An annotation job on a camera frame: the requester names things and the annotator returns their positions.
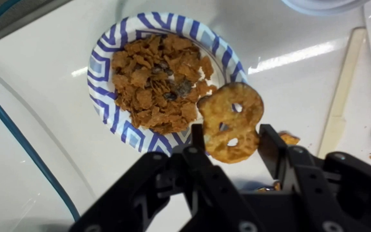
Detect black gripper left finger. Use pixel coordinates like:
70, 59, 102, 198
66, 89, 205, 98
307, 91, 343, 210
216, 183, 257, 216
69, 122, 240, 232

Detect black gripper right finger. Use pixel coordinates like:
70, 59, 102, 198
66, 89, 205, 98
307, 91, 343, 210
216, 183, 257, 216
257, 122, 371, 232

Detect brown pretzel cookie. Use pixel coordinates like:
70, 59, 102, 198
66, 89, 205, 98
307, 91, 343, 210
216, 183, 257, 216
196, 81, 267, 165
254, 182, 281, 193
280, 131, 302, 147

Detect beige flat stick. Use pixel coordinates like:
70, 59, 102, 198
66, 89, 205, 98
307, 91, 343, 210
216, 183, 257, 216
318, 27, 369, 158

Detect brown cereal flakes pile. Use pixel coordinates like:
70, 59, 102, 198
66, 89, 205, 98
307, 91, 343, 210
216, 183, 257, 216
110, 33, 218, 135

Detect blue patterned paper bowl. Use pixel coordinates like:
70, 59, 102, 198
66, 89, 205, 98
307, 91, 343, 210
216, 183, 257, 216
87, 10, 252, 156

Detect blue cable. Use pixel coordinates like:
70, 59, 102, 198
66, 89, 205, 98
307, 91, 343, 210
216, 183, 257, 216
0, 76, 82, 223

